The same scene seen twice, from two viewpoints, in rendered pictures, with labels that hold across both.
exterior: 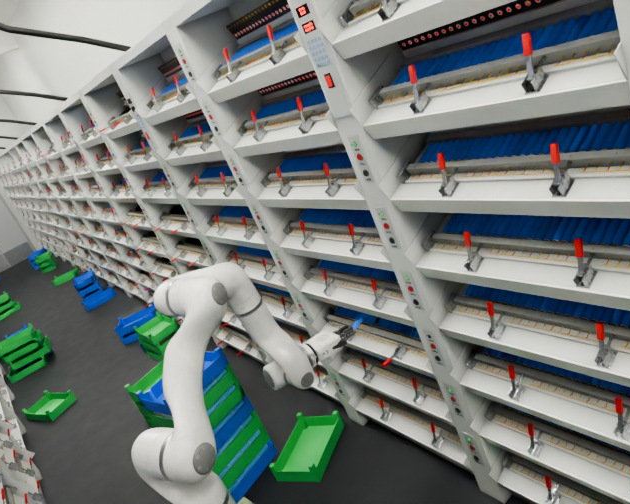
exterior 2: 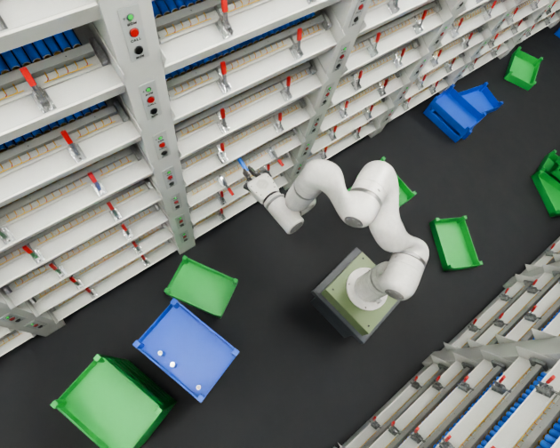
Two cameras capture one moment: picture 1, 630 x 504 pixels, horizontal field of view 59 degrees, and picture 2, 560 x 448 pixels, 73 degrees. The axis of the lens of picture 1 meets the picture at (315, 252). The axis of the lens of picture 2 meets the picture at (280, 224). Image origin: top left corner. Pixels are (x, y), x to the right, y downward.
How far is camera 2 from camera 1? 2.05 m
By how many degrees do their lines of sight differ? 82
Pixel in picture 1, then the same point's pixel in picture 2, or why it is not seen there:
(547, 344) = (376, 75)
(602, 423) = (373, 96)
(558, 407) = (358, 105)
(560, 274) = (407, 33)
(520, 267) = (390, 39)
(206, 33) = not seen: outside the picture
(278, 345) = not seen: hidden behind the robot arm
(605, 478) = (356, 122)
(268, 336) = not seen: hidden behind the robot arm
